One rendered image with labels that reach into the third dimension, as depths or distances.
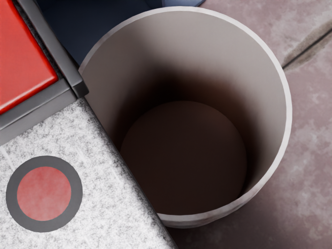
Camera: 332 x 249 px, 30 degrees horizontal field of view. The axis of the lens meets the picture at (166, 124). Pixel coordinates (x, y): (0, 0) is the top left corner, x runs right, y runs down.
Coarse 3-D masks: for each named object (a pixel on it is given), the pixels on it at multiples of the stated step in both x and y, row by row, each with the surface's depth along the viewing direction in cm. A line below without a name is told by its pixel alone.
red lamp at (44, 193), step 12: (36, 168) 26; (48, 168) 26; (24, 180) 26; (36, 180) 26; (48, 180) 26; (60, 180) 26; (24, 192) 25; (36, 192) 25; (48, 192) 25; (60, 192) 25; (24, 204) 25; (36, 204) 25; (48, 204) 25; (60, 204) 25; (36, 216) 25; (48, 216) 25
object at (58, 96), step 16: (32, 0) 26; (32, 16) 26; (48, 32) 25; (48, 48) 25; (64, 64) 25; (64, 80) 25; (80, 80) 25; (32, 96) 25; (48, 96) 25; (64, 96) 25; (80, 96) 26; (16, 112) 25; (32, 112) 25; (48, 112) 26; (0, 128) 25; (16, 128) 25; (0, 144) 26
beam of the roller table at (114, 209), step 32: (32, 32) 27; (32, 128) 26; (64, 128) 26; (96, 128) 26; (0, 160) 26; (96, 160) 26; (0, 192) 26; (96, 192) 25; (128, 192) 25; (0, 224) 25; (96, 224) 25; (128, 224) 25; (160, 224) 25
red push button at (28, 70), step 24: (0, 0) 26; (0, 24) 26; (24, 24) 26; (0, 48) 26; (24, 48) 26; (0, 72) 25; (24, 72) 25; (48, 72) 25; (0, 96) 25; (24, 96) 25
